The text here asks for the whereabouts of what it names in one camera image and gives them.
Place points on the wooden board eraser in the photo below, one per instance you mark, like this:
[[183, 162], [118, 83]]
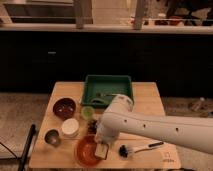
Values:
[[101, 151]]

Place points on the green plastic tray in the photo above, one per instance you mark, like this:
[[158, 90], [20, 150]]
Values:
[[117, 84]]

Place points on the dark small object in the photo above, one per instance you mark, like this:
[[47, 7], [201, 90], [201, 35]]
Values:
[[92, 127]]

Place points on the small green cup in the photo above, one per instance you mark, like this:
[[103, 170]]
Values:
[[87, 112]]

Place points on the black chair frame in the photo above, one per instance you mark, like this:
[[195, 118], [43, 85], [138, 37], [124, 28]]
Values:
[[23, 158]]

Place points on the white round container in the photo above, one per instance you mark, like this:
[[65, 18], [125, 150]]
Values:
[[70, 127]]

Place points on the black white dish brush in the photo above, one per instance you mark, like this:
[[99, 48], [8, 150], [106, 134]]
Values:
[[126, 151]]

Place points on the dark red bowl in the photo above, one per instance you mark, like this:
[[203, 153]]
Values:
[[64, 108]]

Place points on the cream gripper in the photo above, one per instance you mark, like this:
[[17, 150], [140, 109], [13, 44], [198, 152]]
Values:
[[98, 140]]

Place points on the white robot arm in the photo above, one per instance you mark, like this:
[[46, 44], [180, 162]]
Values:
[[189, 132]]

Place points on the orange red bowl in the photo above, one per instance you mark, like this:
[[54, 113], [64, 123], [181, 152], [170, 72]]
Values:
[[84, 152]]

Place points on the metal fork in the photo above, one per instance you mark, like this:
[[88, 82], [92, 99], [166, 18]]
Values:
[[105, 94]]

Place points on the green spoon in tray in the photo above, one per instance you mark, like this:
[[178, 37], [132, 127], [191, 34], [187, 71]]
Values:
[[97, 100]]

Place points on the small metal cup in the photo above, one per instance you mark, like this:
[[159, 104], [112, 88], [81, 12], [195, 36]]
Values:
[[52, 137]]

